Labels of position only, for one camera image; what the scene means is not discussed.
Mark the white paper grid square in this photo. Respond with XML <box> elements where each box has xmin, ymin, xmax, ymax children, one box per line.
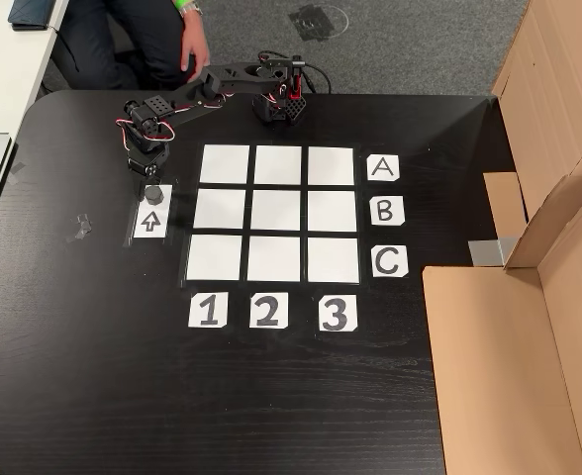
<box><xmin>186</xmin><ymin>234</ymin><xmax>243</xmax><ymax>281</ymax></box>
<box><xmin>253</xmin><ymin>144</ymin><xmax>303</xmax><ymax>185</ymax></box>
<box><xmin>193</xmin><ymin>188</ymin><xmax>247</xmax><ymax>231</ymax></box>
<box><xmin>307</xmin><ymin>145</ymin><xmax>355</xmax><ymax>186</ymax></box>
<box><xmin>307</xmin><ymin>190</ymin><xmax>357</xmax><ymax>233</ymax></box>
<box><xmin>250</xmin><ymin>189</ymin><xmax>302</xmax><ymax>232</ymax></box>
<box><xmin>246</xmin><ymin>236</ymin><xmax>302</xmax><ymax>283</ymax></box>
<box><xmin>200</xmin><ymin>143</ymin><xmax>250</xmax><ymax>184</ymax></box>
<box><xmin>307</xmin><ymin>237</ymin><xmax>360</xmax><ymax>285</ymax></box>

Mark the person's hand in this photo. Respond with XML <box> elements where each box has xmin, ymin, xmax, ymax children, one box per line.
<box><xmin>179</xmin><ymin>13</ymin><xmax>213</xmax><ymax>81</ymax></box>

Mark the paper sheet with arrow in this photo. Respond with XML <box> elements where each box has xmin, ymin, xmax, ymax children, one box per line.
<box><xmin>133</xmin><ymin>184</ymin><xmax>173</xmax><ymax>240</ymax></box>

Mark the person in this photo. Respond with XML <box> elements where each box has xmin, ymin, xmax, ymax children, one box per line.
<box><xmin>48</xmin><ymin>0</ymin><xmax>213</xmax><ymax>93</ymax></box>

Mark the paper sheet number 1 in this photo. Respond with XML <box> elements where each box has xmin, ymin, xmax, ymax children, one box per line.
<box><xmin>188</xmin><ymin>291</ymin><xmax>230</xmax><ymax>330</ymax></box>

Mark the white desk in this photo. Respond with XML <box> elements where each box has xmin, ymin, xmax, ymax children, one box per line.
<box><xmin>0</xmin><ymin>0</ymin><xmax>69</xmax><ymax>136</ymax></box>

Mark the paper sheet number 2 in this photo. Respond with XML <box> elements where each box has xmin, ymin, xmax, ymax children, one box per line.
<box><xmin>248</xmin><ymin>291</ymin><xmax>290</xmax><ymax>330</ymax></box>

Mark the dark quilted case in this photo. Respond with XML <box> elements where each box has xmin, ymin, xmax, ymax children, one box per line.
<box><xmin>7</xmin><ymin>0</ymin><xmax>69</xmax><ymax>32</ymax></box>

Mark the black floor tape patch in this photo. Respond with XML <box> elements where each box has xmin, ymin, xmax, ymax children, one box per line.
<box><xmin>288</xmin><ymin>4</ymin><xmax>333</xmax><ymax>43</ymax></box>

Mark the paper sheet number 3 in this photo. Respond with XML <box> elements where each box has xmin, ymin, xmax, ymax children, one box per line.
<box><xmin>318</xmin><ymin>294</ymin><xmax>358</xmax><ymax>333</ymax></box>

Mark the paper sheet letter A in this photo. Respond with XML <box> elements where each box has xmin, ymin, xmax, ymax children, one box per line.
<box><xmin>366</xmin><ymin>154</ymin><xmax>400</xmax><ymax>183</ymax></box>

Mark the paper sheet letter B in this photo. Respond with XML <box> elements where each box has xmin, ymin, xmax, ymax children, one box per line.
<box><xmin>369</xmin><ymin>195</ymin><xmax>405</xmax><ymax>228</ymax></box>

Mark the paper sheet letter C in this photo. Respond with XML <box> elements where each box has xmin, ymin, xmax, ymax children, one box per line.
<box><xmin>371</xmin><ymin>244</ymin><xmax>410</xmax><ymax>279</ymax></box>

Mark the large brown cardboard panel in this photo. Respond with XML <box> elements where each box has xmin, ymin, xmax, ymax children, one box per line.
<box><xmin>422</xmin><ymin>172</ymin><xmax>582</xmax><ymax>475</ymax></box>
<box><xmin>482</xmin><ymin>0</ymin><xmax>582</xmax><ymax>271</ymax></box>

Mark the black cable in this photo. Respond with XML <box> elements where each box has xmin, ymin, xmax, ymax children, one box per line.
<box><xmin>298</xmin><ymin>61</ymin><xmax>335</xmax><ymax>96</ymax></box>

